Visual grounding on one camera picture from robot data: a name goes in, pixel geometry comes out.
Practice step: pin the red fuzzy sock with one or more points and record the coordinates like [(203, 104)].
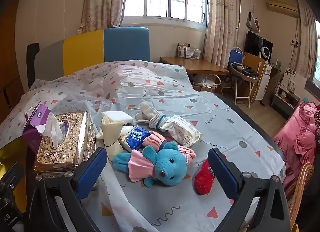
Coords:
[(203, 182)]

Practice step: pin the crumpled white wrapper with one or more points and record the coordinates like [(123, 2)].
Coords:
[(127, 130)]

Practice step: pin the blue teddy bear pink dress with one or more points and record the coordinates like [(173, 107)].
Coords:
[(170, 167)]

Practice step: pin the pink ruffled bedding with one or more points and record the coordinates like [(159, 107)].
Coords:
[(295, 137)]

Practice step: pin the pink towel blue band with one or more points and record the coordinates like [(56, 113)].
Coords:
[(151, 140)]

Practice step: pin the white knit gloves blue band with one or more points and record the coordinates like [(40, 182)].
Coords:
[(156, 120)]

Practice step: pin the white bag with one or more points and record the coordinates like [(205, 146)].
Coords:
[(202, 81)]

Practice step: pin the white tray with tools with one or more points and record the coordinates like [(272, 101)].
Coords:
[(243, 70)]

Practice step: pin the wall air conditioner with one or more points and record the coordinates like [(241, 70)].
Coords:
[(282, 8)]

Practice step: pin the blue tissue packet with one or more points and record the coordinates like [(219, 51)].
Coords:
[(136, 138)]

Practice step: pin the low grey shelf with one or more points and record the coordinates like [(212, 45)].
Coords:
[(282, 97)]

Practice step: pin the white wet wipes packet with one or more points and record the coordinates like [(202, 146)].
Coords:
[(185, 132)]

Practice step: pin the white round fan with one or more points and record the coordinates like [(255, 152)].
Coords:
[(265, 53)]

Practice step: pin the wicker chair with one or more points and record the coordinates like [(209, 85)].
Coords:
[(303, 179)]

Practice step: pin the garment steamer stand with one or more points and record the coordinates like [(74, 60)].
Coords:
[(252, 21)]

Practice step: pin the cream rubber glove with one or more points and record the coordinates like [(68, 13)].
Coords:
[(111, 142)]

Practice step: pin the dark red patterned cushion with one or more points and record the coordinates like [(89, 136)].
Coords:
[(318, 122)]

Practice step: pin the yellow bag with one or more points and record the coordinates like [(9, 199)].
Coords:
[(15, 152)]

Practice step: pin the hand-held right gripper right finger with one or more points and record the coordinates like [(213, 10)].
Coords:
[(222, 174)]

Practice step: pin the black monitor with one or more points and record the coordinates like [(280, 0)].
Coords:
[(252, 44)]

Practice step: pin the blue folding chair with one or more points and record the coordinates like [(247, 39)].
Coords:
[(235, 56)]

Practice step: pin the grey chair back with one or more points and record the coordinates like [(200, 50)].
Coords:
[(48, 61)]

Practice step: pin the purple tissue box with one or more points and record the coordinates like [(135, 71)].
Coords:
[(37, 115)]

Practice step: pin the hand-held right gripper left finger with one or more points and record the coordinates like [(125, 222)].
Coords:
[(91, 169)]

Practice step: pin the gold embossed tissue box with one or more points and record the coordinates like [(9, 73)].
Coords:
[(62, 147)]

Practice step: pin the wooden wardrobe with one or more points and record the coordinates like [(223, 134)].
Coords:
[(10, 59)]

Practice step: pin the small side window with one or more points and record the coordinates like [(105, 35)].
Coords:
[(317, 51)]

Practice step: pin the clear desk organizer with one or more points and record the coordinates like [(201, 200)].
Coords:
[(188, 51)]

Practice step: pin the beige patterned curtain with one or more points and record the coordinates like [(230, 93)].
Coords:
[(220, 21), (306, 34), (100, 1)]

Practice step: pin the yellow chair back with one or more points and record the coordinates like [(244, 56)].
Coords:
[(82, 51)]

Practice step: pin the dusty red cloth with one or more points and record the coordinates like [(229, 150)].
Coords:
[(170, 139)]

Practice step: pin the wooden desk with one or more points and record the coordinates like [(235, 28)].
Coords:
[(195, 65)]

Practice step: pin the wooden cabinet white front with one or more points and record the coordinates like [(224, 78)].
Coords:
[(252, 64)]

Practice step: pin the white leaf printed box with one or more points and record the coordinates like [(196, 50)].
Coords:
[(295, 81)]

